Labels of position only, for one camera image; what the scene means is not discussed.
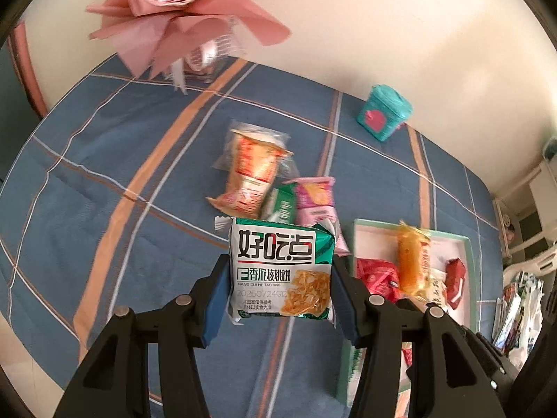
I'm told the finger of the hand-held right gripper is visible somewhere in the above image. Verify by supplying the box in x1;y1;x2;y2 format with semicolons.
461;330;520;405

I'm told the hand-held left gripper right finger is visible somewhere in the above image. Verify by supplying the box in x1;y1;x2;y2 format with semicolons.
331;256;508;418

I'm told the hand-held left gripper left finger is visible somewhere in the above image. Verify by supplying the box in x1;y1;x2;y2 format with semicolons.
52;253;231;418

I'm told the small red snack packet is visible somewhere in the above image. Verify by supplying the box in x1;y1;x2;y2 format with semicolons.
356;258;403;303

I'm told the green white snack packet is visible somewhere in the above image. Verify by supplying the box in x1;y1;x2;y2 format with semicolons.
215;215;342;329
261;184;299;227

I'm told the white tray with teal rim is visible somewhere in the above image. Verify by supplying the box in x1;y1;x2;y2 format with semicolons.
337;218;477;408

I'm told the clear cookie packet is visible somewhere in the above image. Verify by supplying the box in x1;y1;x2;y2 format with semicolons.
424;268;449;310

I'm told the pile of printed packets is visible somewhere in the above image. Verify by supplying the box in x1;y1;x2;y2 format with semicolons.
492;270;544;355

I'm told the yellow snack packet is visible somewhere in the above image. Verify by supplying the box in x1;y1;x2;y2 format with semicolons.
397;221;433;297

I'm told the dark red snack packet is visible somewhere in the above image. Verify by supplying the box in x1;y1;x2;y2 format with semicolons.
446;258;467;310

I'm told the pink snack packet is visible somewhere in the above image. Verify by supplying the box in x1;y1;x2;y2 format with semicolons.
283;176;351;257

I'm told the orange white snack packet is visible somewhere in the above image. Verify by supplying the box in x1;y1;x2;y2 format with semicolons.
205;118;299;220

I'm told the blue plaid bedsheet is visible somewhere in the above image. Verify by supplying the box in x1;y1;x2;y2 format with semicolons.
0;56;501;418

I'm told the teal gift box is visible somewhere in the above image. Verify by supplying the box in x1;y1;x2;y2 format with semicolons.
356;85;413;142

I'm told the white furniture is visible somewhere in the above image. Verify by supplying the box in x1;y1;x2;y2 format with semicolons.
492;157;557;271

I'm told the pink flower bouquet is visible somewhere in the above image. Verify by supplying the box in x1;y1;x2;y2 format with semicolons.
86;0;291;94

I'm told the pink padded frame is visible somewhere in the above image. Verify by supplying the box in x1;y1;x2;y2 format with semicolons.
9;22;48;118

